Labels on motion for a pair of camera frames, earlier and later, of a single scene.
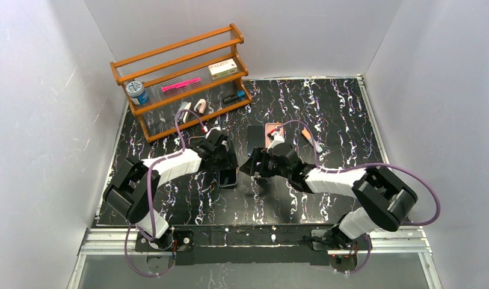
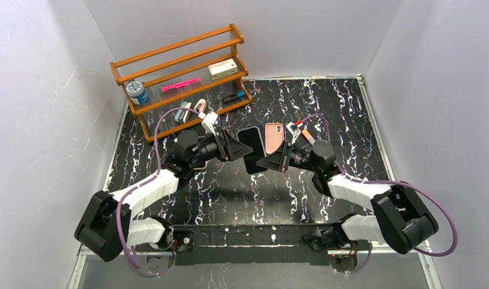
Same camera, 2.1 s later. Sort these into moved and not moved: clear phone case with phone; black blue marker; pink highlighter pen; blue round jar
Moved: clear phone case with phone
Not moved: blue round jar; pink highlighter pen; black blue marker
